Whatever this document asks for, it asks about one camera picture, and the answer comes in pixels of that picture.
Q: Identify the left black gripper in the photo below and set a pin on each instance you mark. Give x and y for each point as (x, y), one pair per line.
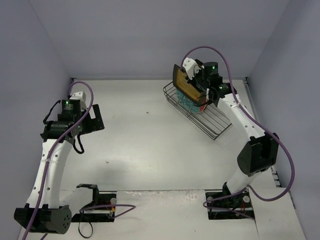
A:
(96, 117)

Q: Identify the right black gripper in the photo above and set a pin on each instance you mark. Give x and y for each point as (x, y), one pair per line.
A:
(191, 81)

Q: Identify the square amber plate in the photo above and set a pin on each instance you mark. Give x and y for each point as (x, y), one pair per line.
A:
(180, 82)

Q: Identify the round red teal plate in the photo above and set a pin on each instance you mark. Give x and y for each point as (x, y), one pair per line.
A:
(188, 105)

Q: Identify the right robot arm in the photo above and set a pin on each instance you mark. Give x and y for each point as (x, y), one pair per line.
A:
(260, 149)

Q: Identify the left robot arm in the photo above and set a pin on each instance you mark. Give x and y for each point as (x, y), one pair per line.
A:
(44, 211)

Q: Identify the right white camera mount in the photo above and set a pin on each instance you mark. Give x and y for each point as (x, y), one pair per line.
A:
(191, 68)

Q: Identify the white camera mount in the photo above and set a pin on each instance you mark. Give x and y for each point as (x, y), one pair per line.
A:
(80, 95)
(191, 68)

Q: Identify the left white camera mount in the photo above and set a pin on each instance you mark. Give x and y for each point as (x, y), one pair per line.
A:
(80, 95)

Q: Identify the black wire dish rack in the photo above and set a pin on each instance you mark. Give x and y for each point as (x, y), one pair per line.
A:
(208, 119)

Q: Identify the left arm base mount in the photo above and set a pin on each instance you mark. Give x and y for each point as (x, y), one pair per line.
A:
(100, 214)

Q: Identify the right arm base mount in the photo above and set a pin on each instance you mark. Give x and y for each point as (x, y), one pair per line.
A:
(231, 208)

